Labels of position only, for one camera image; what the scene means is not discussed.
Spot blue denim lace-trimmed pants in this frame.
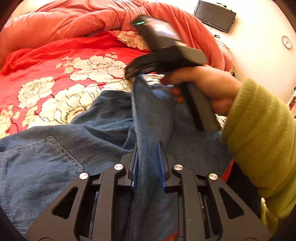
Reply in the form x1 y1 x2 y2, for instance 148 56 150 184
1 78 231 240

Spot right green sleeve forearm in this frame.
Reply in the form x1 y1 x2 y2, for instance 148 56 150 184
222 78 295 235

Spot right hand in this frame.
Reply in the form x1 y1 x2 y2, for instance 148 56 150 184
161 65 242 116

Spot red floral blanket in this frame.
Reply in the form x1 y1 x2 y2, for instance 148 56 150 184
0 29 167 140

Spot salmon pink duvet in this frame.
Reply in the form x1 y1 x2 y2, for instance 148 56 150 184
1 1 233 71

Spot black wall television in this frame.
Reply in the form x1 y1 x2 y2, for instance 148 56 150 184
194 1 236 33

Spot round wall clock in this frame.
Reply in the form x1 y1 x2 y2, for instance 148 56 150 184
281 36 292 49

